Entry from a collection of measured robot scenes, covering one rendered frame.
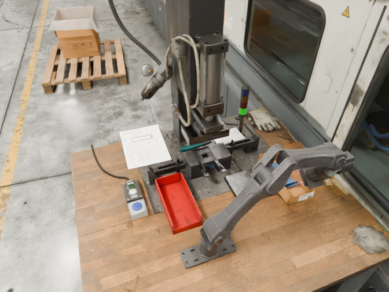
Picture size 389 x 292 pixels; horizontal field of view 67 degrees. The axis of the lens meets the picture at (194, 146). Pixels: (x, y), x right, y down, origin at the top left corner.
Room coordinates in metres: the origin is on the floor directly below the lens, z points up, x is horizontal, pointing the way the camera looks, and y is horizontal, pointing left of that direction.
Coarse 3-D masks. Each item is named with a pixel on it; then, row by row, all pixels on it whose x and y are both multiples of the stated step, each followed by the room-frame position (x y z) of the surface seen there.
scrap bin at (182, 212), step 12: (156, 180) 0.86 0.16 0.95; (168, 180) 0.87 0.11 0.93; (180, 180) 0.89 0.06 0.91; (168, 192) 0.83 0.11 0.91; (180, 192) 0.83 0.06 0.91; (168, 204) 0.77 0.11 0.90; (180, 204) 0.77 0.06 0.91; (192, 204) 0.76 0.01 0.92; (168, 216) 0.67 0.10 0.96; (180, 216) 0.71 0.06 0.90; (192, 216) 0.71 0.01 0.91; (180, 228) 0.63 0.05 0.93
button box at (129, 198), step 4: (92, 148) 1.11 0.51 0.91; (96, 160) 1.02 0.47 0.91; (100, 168) 0.97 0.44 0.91; (112, 176) 0.92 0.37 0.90; (116, 176) 0.92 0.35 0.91; (120, 176) 0.92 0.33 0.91; (128, 180) 0.89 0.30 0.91; (132, 180) 0.88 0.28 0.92; (136, 180) 0.87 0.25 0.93; (124, 184) 0.85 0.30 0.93; (128, 184) 0.85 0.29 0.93; (136, 184) 0.85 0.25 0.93; (124, 188) 0.83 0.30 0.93; (128, 188) 0.83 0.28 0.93; (136, 188) 0.83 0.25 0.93; (140, 188) 0.83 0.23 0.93; (124, 192) 0.81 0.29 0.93; (128, 192) 0.81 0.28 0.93; (140, 192) 0.81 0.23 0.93; (128, 196) 0.79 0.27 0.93; (132, 196) 0.78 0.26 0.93; (136, 196) 0.79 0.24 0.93; (140, 196) 0.79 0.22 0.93; (128, 200) 0.76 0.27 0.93; (132, 200) 0.77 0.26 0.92
